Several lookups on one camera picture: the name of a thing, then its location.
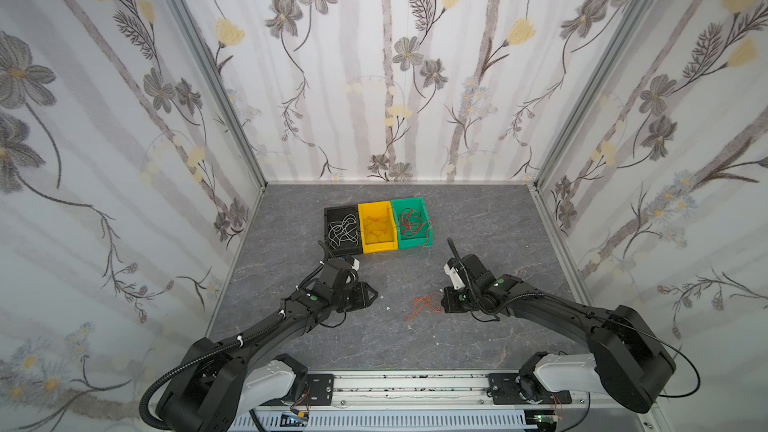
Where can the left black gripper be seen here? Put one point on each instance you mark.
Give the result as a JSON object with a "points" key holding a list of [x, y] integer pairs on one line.
{"points": [[363, 294]]}

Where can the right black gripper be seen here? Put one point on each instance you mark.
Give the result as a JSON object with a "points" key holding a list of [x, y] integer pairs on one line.
{"points": [[450, 299]]}

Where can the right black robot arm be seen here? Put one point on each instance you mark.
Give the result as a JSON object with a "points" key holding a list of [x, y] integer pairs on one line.
{"points": [[624, 360]]}

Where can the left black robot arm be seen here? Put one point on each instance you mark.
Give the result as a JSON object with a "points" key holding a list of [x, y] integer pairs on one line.
{"points": [[203, 392]]}

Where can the black plastic bin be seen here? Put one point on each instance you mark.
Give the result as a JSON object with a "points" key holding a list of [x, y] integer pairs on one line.
{"points": [[342, 230]]}

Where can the yellow plastic bin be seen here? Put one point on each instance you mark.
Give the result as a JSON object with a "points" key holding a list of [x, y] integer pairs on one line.
{"points": [[378, 227]]}

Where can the green plastic bin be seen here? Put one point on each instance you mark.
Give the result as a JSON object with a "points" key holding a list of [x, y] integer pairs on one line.
{"points": [[413, 223]]}

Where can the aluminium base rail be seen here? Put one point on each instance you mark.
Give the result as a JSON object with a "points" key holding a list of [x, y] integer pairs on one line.
{"points": [[438, 400]]}

